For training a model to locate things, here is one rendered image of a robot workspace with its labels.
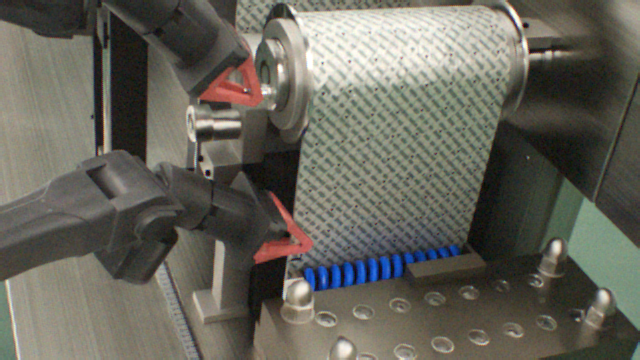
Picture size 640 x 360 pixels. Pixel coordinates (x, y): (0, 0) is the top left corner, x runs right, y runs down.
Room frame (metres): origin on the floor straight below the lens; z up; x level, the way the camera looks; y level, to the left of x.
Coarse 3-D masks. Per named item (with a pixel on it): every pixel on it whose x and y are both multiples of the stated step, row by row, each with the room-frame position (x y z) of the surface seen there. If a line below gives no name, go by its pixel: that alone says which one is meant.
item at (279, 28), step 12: (276, 24) 0.84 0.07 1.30; (288, 24) 0.83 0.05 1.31; (504, 24) 0.92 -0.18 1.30; (264, 36) 0.87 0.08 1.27; (276, 36) 0.84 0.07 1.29; (288, 36) 0.81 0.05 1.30; (288, 48) 0.80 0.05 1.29; (288, 60) 0.80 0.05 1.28; (300, 60) 0.79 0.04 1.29; (300, 72) 0.78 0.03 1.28; (300, 84) 0.78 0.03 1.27; (300, 96) 0.78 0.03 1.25; (288, 108) 0.79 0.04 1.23; (300, 108) 0.78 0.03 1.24; (276, 120) 0.81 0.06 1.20; (288, 120) 0.78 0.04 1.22
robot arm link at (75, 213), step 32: (96, 160) 0.66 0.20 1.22; (128, 160) 0.68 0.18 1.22; (32, 192) 0.60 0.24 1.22; (64, 192) 0.61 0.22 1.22; (96, 192) 0.62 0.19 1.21; (128, 192) 0.64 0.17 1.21; (160, 192) 0.65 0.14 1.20; (0, 224) 0.56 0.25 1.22; (32, 224) 0.57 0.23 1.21; (64, 224) 0.58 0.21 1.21; (96, 224) 0.60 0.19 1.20; (128, 224) 0.63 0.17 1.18; (0, 256) 0.54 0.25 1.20; (32, 256) 0.56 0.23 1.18; (64, 256) 0.59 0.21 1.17
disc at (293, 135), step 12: (276, 12) 0.86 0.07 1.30; (288, 12) 0.83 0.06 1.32; (264, 24) 0.89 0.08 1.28; (300, 24) 0.80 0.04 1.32; (300, 36) 0.80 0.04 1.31; (300, 48) 0.79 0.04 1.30; (312, 72) 0.77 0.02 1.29; (312, 84) 0.77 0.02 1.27; (312, 96) 0.76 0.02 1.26; (300, 120) 0.78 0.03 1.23; (276, 132) 0.83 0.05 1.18; (288, 132) 0.80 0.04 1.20; (300, 132) 0.77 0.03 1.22
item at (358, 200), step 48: (336, 144) 0.79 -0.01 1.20; (384, 144) 0.82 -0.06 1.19; (432, 144) 0.84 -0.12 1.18; (480, 144) 0.87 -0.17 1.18; (336, 192) 0.79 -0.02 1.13; (384, 192) 0.82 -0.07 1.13; (432, 192) 0.85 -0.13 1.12; (336, 240) 0.80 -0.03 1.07; (384, 240) 0.83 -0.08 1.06; (432, 240) 0.86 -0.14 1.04
